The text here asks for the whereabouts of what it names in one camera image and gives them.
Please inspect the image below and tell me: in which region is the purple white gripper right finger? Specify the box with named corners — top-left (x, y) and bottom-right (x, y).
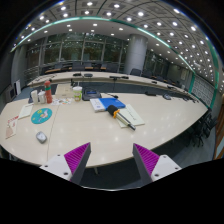
top-left (133, 143), bottom-right (181, 185)

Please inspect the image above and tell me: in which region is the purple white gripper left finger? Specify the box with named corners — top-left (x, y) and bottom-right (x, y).
top-left (41, 143), bottom-right (91, 185)

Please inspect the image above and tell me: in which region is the grey computer mouse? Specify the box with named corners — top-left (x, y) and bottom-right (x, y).
top-left (36, 131), bottom-right (47, 144)

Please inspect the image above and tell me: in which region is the round teal mouse pad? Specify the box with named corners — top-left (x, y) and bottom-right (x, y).
top-left (31, 108), bottom-right (52, 124)

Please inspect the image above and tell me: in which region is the white paper sheet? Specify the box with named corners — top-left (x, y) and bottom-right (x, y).
top-left (119, 104), bottom-right (145, 126)

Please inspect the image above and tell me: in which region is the white book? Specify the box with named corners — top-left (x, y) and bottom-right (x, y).
top-left (90, 99), bottom-right (105, 112)

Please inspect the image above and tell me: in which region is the white paper left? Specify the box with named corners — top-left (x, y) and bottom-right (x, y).
top-left (19, 104), bottom-right (33, 119)

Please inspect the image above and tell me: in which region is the red white card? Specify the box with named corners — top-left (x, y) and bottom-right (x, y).
top-left (6, 116), bottom-right (18, 138)

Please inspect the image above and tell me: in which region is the black device with screen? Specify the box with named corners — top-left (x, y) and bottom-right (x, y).
top-left (82, 88), bottom-right (101, 101)

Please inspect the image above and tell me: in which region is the blue folder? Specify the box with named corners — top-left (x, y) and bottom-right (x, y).
top-left (100, 98), bottom-right (126, 109)

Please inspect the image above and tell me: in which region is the green white paper cup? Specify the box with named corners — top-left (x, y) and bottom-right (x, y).
top-left (73, 86), bottom-right (82, 102)

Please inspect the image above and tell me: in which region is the red bottle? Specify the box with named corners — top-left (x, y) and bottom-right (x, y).
top-left (44, 81), bottom-right (52, 104)

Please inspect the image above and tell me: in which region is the grey round pillar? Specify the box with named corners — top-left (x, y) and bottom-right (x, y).
top-left (124, 34), bottom-right (148, 74)

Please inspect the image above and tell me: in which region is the black orange handled tool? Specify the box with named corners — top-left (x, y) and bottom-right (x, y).
top-left (107, 105), bottom-right (136, 130)

